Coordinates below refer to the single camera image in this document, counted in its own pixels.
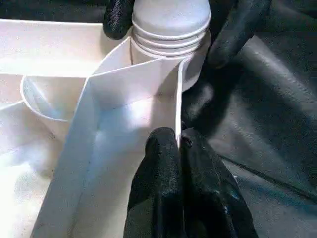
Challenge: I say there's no white plastic table leg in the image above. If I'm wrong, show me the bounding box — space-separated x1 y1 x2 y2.
131 0 212 58

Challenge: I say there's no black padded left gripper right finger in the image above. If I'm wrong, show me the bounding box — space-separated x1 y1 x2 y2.
179 127 260 238

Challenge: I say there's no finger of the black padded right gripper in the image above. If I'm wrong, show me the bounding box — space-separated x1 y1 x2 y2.
207 0 272 70
103 0 136 40

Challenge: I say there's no white plastic table top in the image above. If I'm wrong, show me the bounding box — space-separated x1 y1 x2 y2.
0 18 212 238

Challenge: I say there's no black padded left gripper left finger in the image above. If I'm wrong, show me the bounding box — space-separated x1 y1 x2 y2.
123 127 185 238

